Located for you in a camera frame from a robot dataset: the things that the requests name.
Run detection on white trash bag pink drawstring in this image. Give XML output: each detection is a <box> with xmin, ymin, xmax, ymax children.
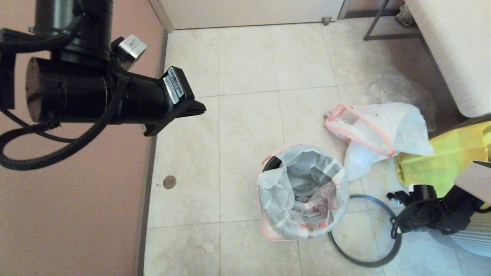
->
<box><xmin>256</xmin><ymin>145</ymin><xmax>350</xmax><ymax>242</ymax></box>

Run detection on grey patterned slipper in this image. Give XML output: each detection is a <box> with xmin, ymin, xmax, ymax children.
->
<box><xmin>395</xmin><ymin>6</ymin><xmax>415</xmax><ymax>29</ymax></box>

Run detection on used trash bag red print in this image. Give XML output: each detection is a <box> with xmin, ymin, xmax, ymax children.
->
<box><xmin>324</xmin><ymin>103</ymin><xmax>434</xmax><ymax>181</ymax></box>

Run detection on cream textured table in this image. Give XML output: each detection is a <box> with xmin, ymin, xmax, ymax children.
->
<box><xmin>403</xmin><ymin>0</ymin><xmax>491</xmax><ymax>119</ymax></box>

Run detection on clear plastic bag dark contents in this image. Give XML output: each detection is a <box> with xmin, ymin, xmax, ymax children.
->
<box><xmin>368</xmin><ymin>73</ymin><xmax>436</xmax><ymax>133</ymax></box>

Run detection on yellow fabric bag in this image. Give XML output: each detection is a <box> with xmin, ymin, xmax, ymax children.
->
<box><xmin>395</xmin><ymin>122</ymin><xmax>491</xmax><ymax>209</ymax></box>

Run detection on grey bin ring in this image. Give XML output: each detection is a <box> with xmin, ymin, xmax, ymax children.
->
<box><xmin>328</xmin><ymin>194</ymin><xmax>402</xmax><ymax>268</ymax></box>

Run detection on white door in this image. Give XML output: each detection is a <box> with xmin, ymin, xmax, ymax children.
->
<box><xmin>159</xmin><ymin>0</ymin><xmax>346</xmax><ymax>32</ymax></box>

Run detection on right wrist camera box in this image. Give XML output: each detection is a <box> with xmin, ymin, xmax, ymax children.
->
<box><xmin>387</xmin><ymin>190</ymin><xmax>409</xmax><ymax>204</ymax></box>

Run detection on white ribbed cylinder container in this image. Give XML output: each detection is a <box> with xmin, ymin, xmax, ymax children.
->
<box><xmin>449</xmin><ymin>213</ymin><xmax>491</xmax><ymax>258</ymax></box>

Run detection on black round trash bin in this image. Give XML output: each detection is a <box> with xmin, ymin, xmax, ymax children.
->
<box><xmin>264</xmin><ymin>155</ymin><xmax>283</xmax><ymax>172</ymax></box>

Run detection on grey metal frame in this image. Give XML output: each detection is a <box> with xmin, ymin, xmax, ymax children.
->
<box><xmin>362</xmin><ymin>0</ymin><xmax>422</xmax><ymax>43</ymax></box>

